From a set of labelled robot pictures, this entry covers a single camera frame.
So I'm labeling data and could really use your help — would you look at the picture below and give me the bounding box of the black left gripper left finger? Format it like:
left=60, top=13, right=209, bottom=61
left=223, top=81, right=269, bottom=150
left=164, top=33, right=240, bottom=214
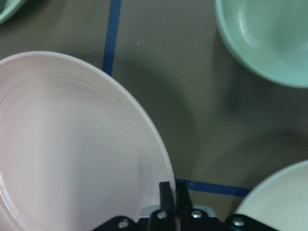
left=159, top=181, right=174, bottom=212

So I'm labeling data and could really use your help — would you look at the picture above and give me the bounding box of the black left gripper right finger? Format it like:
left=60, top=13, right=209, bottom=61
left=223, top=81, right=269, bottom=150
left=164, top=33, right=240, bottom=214
left=176, top=182, right=193, bottom=213

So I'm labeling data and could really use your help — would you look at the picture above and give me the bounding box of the pink plate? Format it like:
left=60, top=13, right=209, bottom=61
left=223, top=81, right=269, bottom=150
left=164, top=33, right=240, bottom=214
left=0, top=51, right=175, bottom=231

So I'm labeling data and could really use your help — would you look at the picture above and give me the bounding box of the cream white plate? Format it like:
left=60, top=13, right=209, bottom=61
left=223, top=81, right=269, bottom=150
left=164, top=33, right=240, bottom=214
left=236, top=160, right=308, bottom=231

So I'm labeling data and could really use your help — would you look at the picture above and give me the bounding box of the green bowl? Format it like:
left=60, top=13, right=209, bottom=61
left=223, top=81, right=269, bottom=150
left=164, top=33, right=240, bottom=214
left=215, top=0, right=308, bottom=88

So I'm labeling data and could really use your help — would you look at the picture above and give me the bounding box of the green plate with food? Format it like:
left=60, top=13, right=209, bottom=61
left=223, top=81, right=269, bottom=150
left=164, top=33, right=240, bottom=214
left=0, top=0, right=26, bottom=25

